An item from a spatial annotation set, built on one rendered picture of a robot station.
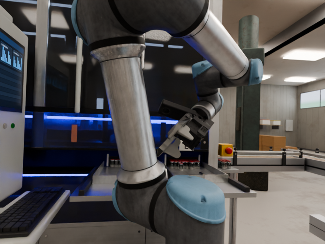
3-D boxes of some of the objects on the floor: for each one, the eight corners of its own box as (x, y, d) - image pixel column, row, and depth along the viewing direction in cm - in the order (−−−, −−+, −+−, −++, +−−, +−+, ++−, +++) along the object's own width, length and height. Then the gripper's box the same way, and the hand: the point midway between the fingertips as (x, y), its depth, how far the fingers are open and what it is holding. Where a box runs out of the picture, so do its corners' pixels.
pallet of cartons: (273, 156, 816) (274, 134, 817) (300, 163, 674) (301, 137, 675) (249, 156, 809) (249, 134, 810) (271, 162, 667) (271, 136, 668)
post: (199, 312, 125) (210, -29, 128) (209, 311, 126) (218, -27, 128) (203, 322, 118) (214, -37, 121) (213, 320, 119) (223, -36, 122)
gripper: (223, 111, 62) (195, 148, 46) (201, 138, 71) (171, 177, 55) (200, 94, 63) (166, 125, 48) (182, 123, 72) (147, 156, 57)
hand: (162, 143), depth 53 cm, fingers open, 7 cm apart
